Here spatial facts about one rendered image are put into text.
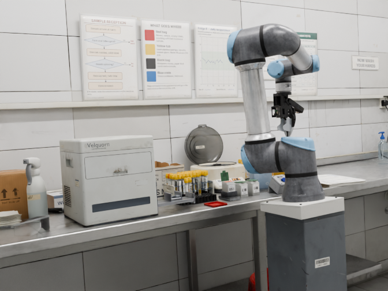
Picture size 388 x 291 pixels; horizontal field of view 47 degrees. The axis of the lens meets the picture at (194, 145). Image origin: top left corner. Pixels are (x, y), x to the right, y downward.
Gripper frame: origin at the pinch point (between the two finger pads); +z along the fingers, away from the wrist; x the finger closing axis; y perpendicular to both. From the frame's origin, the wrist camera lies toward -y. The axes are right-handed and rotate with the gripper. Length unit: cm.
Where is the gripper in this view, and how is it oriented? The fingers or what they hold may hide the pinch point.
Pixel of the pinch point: (288, 134)
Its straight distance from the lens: 214.7
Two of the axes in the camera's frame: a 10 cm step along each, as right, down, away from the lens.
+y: -8.6, 0.7, -5.0
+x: 5.0, 0.1, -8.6
